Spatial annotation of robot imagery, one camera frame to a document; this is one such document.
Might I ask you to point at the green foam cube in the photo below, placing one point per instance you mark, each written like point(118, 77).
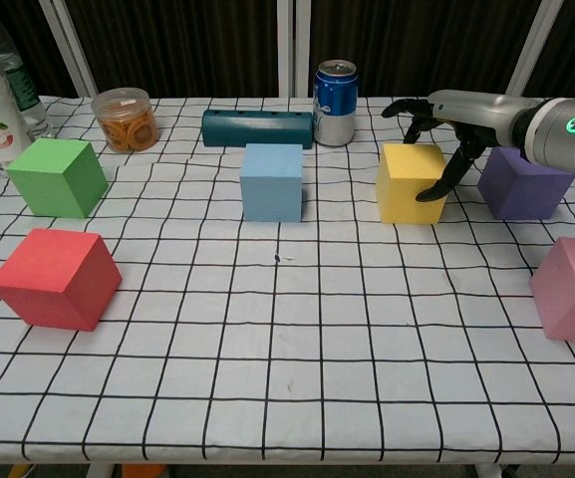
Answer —
point(53, 179)

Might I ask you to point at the red foam cube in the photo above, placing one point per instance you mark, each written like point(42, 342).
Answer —
point(48, 284)

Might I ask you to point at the clear water bottle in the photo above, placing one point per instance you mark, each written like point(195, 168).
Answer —
point(25, 94)

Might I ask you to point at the white black grid tablecloth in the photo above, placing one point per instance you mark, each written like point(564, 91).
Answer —
point(287, 348)

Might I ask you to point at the light blue foam cube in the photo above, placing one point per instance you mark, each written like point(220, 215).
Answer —
point(272, 184)

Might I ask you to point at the yellow foam cube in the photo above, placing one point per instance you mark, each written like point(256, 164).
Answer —
point(401, 189)

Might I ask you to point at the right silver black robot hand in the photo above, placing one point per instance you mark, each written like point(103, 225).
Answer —
point(476, 112)

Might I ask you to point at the teal oblong plastic case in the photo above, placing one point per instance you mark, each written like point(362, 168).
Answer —
point(252, 128)

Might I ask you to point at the blue soda can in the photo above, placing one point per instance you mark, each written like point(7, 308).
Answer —
point(336, 109)

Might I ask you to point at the clear jar of rubber bands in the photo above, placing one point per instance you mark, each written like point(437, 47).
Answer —
point(127, 124)

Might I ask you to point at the purple foam cube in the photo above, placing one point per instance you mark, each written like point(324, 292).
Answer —
point(521, 191)

